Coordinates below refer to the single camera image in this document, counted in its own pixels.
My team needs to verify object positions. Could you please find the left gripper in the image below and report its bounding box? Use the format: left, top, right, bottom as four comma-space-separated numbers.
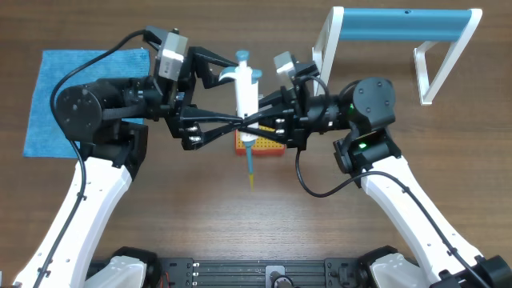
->
162, 46, 246, 151

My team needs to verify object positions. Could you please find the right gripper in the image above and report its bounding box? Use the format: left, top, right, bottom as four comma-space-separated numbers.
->
235, 61, 322, 151

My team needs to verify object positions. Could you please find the white pipette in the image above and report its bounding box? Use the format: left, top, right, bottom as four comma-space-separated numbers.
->
218, 49, 264, 192

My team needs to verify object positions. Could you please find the red and yellow tip box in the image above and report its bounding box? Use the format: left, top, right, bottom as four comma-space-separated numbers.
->
234, 125, 286, 158

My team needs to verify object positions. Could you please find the white and blue stand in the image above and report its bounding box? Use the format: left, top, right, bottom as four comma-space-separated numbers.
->
311, 6, 483, 106

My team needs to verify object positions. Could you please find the blue cloth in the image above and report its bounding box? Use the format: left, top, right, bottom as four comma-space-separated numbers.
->
22, 48, 151, 158

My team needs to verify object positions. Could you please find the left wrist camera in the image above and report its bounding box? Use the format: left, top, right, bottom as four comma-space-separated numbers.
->
154, 30, 190, 82

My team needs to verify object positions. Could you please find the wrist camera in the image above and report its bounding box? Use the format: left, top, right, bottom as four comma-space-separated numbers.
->
273, 50, 298, 79
154, 30, 190, 82

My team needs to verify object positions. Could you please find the black cable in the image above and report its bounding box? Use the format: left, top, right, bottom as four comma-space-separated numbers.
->
294, 74, 405, 199
50, 28, 148, 199

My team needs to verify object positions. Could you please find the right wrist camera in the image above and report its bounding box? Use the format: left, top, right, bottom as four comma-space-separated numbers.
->
273, 50, 298, 79

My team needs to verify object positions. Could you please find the mounting rail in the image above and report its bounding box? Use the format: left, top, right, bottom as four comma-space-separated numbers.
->
156, 258, 363, 288

